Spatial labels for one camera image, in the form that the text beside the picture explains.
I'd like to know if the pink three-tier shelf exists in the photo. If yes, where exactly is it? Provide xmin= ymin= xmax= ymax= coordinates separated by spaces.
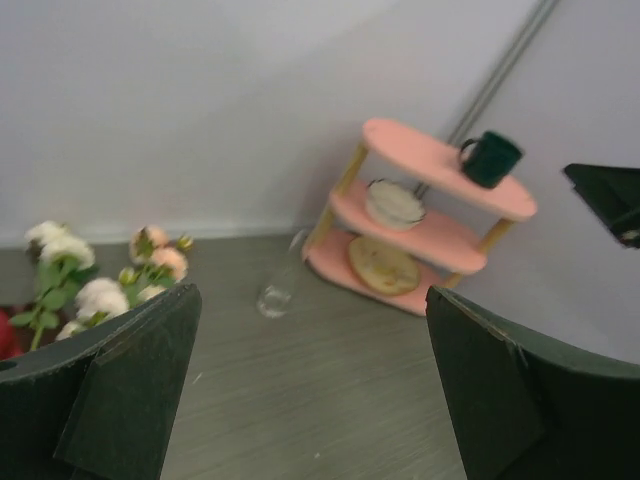
xmin=302 ymin=118 xmax=537 ymax=316

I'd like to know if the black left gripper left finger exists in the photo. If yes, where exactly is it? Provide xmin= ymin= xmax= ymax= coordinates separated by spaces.
xmin=1 ymin=284 xmax=202 ymax=479

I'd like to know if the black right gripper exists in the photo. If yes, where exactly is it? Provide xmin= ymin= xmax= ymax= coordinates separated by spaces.
xmin=563 ymin=163 xmax=639 ymax=249

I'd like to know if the aluminium frame post right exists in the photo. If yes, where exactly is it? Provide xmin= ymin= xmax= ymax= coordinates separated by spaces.
xmin=413 ymin=0 xmax=561 ymax=196

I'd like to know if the white scalloped bowl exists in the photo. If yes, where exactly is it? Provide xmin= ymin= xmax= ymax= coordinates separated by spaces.
xmin=365 ymin=179 xmax=426 ymax=232

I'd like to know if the dark green mug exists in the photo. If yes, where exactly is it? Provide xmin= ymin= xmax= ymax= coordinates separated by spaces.
xmin=458 ymin=130 xmax=524 ymax=189

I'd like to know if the pale pink rose stem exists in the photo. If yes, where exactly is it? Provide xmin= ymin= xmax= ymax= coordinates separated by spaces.
xmin=55 ymin=278 xmax=166 ymax=341

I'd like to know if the dark red wrapping paper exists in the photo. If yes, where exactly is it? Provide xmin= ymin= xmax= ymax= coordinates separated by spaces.
xmin=0 ymin=309 xmax=24 ymax=361

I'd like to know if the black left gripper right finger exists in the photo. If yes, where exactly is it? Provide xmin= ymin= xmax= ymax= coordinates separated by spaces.
xmin=426 ymin=287 xmax=639 ymax=479

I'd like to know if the clear glass vase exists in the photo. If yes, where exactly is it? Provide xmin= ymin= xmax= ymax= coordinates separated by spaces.
xmin=256 ymin=229 xmax=309 ymax=319

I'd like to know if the yellow patterned plate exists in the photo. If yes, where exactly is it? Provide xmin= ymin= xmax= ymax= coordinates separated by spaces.
xmin=347 ymin=236 xmax=421 ymax=296

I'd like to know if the white rose stem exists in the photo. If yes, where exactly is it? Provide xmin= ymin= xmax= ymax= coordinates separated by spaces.
xmin=9 ymin=220 xmax=96 ymax=351

